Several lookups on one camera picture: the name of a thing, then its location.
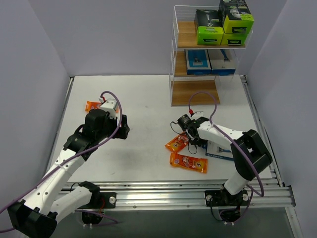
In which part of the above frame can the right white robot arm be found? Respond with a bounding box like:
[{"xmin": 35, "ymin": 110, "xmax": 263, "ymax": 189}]
[{"xmin": 177, "ymin": 114, "xmax": 272, "ymax": 205}]

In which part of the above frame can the aluminium mounting rail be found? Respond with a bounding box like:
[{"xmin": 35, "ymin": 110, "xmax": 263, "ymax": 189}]
[{"xmin": 56, "ymin": 180, "xmax": 295, "ymax": 211}]

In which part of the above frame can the blue white razor box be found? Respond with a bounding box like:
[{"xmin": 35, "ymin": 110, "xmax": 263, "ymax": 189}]
[{"xmin": 185, "ymin": 50, "xmax": 211, "ymax": 76}]

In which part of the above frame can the orange razor bag lower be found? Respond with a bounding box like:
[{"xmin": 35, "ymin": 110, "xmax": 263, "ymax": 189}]
[{"xmin": 169, "ymin": 153, "xmax": 208, "ymax": 174}]

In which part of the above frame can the black green razor pack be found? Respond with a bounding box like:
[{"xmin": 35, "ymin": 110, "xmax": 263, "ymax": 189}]
[{"xmin": 194, "ymin": 9, "xmax": 223, "ymax": 45}]

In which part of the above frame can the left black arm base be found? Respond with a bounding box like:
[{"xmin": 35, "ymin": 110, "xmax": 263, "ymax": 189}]
[{"xmin": 98, "ymin": 192, "xmax": 117, "ymax": 209}]

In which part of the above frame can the orange razor bag far left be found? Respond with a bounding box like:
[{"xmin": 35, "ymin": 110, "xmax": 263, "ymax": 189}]
[{"xmin": 85, "ymin": 101, "xmax": 102, "ymax": 113}]

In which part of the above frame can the tall green black razor box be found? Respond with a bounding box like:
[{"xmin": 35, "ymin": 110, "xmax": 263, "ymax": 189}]
[{"xmin": 220, "ymin": 33, "xmax": 248, "ymax": 46}]

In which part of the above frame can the orange razor bag upper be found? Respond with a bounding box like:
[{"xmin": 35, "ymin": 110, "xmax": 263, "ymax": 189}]
[{"xmin": 165, "ymin": 133, "xmax": 189, "ymax": 153}]

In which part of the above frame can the small black green razor box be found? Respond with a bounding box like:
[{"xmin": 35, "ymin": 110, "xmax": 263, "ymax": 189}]
[{"xmin": 219, "ymin": 0, "xmax": 254, "ymax": 34}]

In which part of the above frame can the white wire wooden shelf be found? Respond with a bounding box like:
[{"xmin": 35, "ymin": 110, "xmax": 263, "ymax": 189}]
[{"xmin": 168, "ymin": 4, "xmax": 254, "ymax": 108}]

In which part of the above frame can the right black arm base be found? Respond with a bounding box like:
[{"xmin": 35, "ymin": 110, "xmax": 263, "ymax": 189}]
[{"xmin": 204, "ymin": 189, "xmax": 249, "ymax": 207}]

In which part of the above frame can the grey box blue razor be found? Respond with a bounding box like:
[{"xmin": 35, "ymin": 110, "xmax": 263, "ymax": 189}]
[
  {"xmin": 205, "ymin": 141, "xmax": 234, "ymax": 161},
  {"xmin": 208, "ymin": 49, "xmax": 236, "ymax": 76}
]

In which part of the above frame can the orange razor bag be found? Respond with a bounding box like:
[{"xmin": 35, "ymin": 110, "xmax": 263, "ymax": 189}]
[
  {"xmin": 169, "ymin": 153, "xmax": 208, "ymax": 174},
  {"xmin": 85, "ymin": 101, "xmax": 102, "ymax": 113},
  {"xmin": 165, "ymin": 133, "xmax": 189, "ymax": 153}
]

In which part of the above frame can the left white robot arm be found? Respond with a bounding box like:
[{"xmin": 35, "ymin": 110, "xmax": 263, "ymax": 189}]
[{"xmin": 7, "ymin": 109, "xmax": 130, "ymax": 238}]

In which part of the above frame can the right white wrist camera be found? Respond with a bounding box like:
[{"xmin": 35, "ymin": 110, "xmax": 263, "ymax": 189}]
[{"xmin": 189, "ymin": 109, "xmax": 204, "ymax": 119}]

